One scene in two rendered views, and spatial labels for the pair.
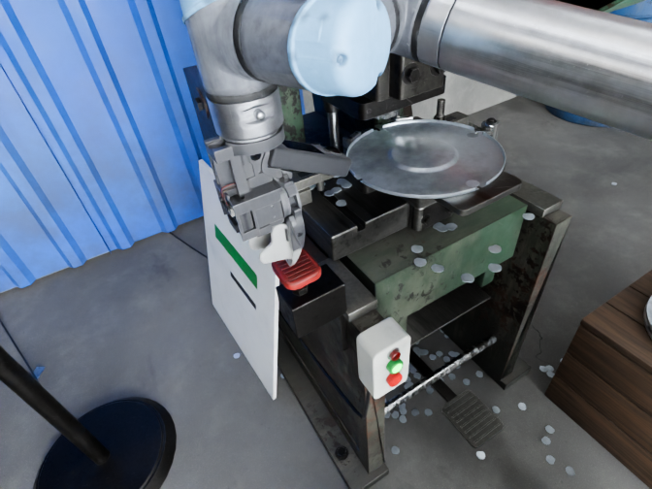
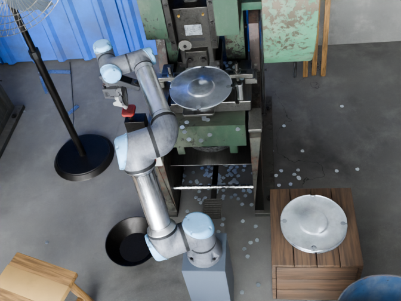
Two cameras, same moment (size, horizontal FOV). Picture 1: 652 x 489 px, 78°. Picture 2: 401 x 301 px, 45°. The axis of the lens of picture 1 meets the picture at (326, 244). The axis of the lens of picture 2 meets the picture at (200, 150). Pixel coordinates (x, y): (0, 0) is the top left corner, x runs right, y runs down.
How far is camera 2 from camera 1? 1.74 m
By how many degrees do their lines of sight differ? 28
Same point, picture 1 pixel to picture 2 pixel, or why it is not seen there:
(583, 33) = (145, 89)
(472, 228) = (213, 123)
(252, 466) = (131, 186)
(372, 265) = not seen: hidden behind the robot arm
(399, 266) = not seen: hidden behind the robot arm
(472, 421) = (210, 209)
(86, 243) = (120, 47)
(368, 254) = not seen: hidden behind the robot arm
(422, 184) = (184, 100)
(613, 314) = (284, 194)
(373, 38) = (113, 75)
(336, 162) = (133, 86)
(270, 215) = (113, 94)
